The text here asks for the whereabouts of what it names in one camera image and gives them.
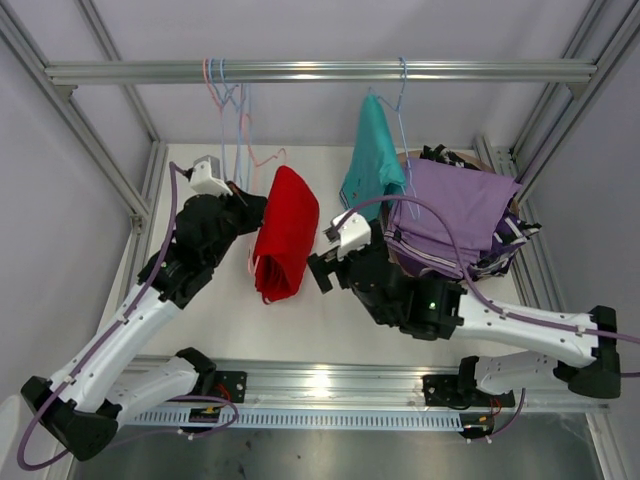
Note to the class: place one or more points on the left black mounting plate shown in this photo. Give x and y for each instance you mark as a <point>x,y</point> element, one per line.
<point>228,384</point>

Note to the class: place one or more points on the slotted grey cable duct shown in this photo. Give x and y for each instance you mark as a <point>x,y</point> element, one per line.
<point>253,418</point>

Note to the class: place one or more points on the aluminium hanging rail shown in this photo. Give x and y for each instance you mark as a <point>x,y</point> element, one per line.
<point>271,71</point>

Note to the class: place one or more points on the teal trousers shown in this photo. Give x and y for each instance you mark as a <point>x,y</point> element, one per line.
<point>374,169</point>

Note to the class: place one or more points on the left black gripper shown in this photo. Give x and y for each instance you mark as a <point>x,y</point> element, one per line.
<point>250,206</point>

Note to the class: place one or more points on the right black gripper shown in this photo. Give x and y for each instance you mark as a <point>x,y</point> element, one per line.
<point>324,267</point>

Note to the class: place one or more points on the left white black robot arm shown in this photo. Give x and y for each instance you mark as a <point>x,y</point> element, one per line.
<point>83,405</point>

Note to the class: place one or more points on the black white patterned trousers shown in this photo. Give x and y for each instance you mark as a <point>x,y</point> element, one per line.
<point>444,155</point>

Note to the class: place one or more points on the black mounting plate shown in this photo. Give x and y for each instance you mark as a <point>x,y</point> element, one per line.
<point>228,384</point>
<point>446,390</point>

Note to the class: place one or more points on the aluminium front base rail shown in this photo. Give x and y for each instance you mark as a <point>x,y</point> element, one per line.
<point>300,385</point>

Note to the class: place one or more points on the salmon pink wire hanger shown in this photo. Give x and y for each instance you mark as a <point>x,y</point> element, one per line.
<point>255,165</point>

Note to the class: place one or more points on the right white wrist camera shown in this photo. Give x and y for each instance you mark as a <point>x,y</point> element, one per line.
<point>348,232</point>

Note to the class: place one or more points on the lilac trousers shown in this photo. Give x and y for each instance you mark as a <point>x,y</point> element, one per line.
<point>450,210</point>

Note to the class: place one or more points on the translucent brown plastic basin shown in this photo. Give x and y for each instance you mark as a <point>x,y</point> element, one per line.
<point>400,260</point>

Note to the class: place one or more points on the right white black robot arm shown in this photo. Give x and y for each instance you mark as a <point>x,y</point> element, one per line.
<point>574,350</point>

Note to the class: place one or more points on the light blue wire hanger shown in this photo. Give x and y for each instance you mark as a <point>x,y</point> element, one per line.
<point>217,82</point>

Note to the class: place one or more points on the red trousers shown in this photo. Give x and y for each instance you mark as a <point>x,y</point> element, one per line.
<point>286,237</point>

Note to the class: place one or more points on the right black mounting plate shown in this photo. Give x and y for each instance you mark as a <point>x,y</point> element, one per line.
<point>446,390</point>

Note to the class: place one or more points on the pale blue wire hanger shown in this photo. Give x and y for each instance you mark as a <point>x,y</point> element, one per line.
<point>397,109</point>

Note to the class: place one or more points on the purple camouflage trousers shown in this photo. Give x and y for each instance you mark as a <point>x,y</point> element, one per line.
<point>418,259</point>

